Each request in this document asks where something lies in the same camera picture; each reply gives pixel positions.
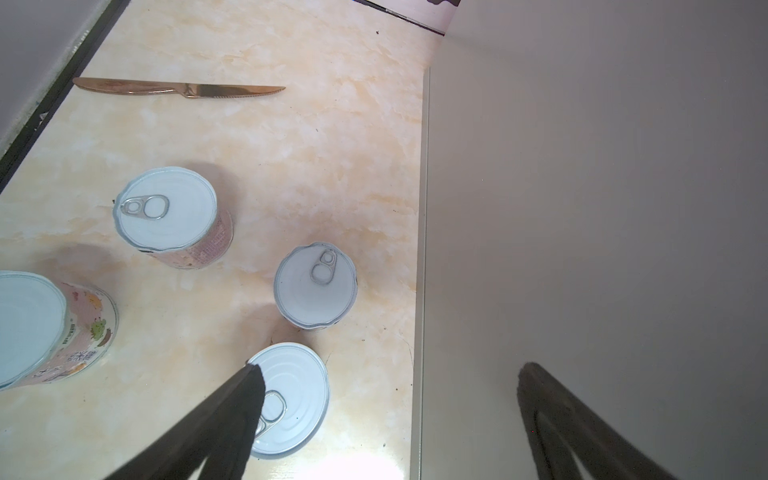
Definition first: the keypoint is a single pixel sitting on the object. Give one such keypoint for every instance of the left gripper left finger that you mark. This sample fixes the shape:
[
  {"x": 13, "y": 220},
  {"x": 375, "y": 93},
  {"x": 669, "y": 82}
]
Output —
[{"x": 214, "y": 439}]

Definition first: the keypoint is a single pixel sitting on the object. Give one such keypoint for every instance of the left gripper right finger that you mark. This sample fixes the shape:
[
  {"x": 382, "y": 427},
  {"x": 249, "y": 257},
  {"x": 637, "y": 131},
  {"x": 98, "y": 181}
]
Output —
[{"x": 568, "y": 438}]

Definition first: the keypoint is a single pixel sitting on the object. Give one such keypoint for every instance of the grey metal cabinet counter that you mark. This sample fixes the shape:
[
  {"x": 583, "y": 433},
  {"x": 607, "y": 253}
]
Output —
[{"x": 594, "y": 200}]

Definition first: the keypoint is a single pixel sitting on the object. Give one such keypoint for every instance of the yellow label tin can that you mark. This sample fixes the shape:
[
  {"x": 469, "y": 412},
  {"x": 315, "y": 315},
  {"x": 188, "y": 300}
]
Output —
[{"x": 296, "y": 400}]

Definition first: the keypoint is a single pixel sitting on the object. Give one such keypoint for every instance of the orange label can near cabinet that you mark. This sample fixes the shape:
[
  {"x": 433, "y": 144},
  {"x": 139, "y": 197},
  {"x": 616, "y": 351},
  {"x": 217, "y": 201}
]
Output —
[{"x": 315, "y": 286}]

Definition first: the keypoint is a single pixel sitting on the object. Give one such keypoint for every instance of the pink cartoon label can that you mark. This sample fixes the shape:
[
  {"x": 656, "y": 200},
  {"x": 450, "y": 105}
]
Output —
[{"x": 51, "y": 330}]

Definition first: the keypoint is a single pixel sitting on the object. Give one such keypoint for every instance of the pink label tin can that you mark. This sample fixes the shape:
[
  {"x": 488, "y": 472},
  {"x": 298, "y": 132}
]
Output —
[{"x": 173, "y": 215}]

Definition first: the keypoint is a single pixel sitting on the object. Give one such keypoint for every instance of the copper table knife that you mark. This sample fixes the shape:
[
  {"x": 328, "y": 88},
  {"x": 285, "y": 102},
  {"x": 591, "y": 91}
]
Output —
[{"x": 186, "y": 90}]

